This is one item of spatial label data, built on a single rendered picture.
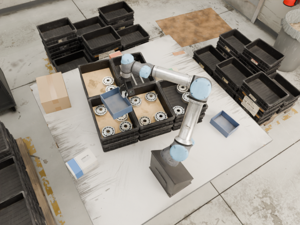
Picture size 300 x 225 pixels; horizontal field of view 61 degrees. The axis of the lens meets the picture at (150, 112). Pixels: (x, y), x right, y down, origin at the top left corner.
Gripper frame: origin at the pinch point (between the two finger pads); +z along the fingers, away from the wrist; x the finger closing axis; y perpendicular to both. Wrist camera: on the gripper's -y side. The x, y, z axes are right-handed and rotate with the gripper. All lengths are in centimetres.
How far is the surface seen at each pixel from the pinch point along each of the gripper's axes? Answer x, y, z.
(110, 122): 8.6, 4.0, 30.7
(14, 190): 93, 9, 86
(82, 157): 39, -12, 38
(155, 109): -29.4, -2.6, 26.2
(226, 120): -86, -36, 32
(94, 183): 38, -32, 47
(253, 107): -146, -26, 54
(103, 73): -9, 56, 28
